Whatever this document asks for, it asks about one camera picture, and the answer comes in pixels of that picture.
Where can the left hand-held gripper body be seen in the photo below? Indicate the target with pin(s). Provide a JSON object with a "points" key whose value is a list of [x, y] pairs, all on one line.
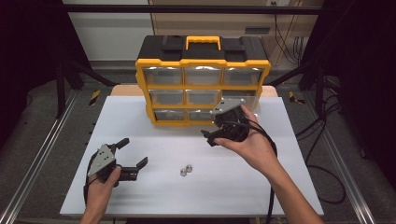
{"points": [[102, 158]]}

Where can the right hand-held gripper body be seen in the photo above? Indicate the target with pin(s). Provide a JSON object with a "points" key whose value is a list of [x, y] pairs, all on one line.
{"points": [[229, 105]]}

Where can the silver metal nut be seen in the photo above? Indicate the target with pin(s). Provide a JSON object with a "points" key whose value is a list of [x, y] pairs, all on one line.
{"points": [[189, 168], [183, 172]]}

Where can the yellow black organizer cabinet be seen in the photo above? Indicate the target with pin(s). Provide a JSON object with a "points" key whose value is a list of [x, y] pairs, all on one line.
{"points": [[162, 51]]}

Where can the person's left hand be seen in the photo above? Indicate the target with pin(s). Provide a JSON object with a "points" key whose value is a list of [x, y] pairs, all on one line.
{"points": [[99, 196]]}

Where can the person's right hand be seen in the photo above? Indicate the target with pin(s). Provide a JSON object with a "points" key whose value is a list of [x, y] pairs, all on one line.
{"points": [[257, 152]]}

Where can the set of clear plastic drawers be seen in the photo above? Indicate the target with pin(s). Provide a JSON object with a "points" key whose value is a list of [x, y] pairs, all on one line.
{"points": [[162, 76]]}

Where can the black metal stand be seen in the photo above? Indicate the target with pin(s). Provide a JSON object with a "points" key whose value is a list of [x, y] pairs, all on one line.
{"points": [[319, 90], [60, 93]]}

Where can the black curtain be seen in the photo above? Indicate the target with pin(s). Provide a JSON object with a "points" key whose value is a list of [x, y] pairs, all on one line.
{"points": [[364, 62], [28, 46]]}

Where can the aluminium floor rail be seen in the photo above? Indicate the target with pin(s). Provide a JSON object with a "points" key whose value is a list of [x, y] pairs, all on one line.
{"points": [[40, 158], [342, 174]]}

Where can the black horizontal frame bar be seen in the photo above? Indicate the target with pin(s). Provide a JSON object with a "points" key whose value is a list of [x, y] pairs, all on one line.
{"points": [[186, 9]]}

